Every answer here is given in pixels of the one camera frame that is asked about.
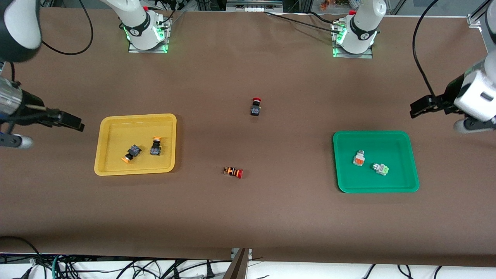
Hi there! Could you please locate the green push button light-green block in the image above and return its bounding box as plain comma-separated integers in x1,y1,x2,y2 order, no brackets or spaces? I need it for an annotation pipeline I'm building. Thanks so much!
369,162,389,177

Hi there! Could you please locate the green plastic tray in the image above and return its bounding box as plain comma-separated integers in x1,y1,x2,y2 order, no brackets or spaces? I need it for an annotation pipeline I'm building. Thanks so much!
332,131,420,193

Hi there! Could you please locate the yellow plastic tray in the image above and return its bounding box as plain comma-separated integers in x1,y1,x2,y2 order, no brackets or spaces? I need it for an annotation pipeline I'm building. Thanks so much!
94,113,177,177

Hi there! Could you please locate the black right gripper cable loop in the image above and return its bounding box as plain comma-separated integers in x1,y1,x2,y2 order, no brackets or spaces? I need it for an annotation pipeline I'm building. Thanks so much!
0,60,18,84

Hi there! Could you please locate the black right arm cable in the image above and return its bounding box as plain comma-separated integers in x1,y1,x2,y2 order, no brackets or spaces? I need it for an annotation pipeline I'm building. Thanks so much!
40,0,94,55

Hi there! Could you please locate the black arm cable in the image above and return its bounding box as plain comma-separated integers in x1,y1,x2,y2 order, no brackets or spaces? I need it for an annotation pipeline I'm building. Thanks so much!
40,0,94,55
412,0,443,100

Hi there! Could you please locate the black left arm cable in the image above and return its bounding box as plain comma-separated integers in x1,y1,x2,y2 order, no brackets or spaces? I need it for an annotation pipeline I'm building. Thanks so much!
412,0,443,100

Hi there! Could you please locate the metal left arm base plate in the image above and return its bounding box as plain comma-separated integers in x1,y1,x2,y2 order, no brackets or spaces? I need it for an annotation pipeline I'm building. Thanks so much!
331,19,374,60

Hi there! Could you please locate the black floor cable loop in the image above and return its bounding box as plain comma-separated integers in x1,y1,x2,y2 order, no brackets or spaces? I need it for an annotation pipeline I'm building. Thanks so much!
0,236,41,268

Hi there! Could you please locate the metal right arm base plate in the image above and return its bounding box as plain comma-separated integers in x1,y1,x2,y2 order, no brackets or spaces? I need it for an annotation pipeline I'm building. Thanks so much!
127,14,172,54

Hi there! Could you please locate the black cable on tabletop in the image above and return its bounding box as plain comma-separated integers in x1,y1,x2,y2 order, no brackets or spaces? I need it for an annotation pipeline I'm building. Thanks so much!
263,11,342,30

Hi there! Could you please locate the aluminium rail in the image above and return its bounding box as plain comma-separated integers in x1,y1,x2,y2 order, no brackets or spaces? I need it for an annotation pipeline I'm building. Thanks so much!
226,0,284,12

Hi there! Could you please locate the grey table support post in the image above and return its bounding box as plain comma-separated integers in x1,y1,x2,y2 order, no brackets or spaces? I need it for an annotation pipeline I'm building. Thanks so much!
223,248,252,279

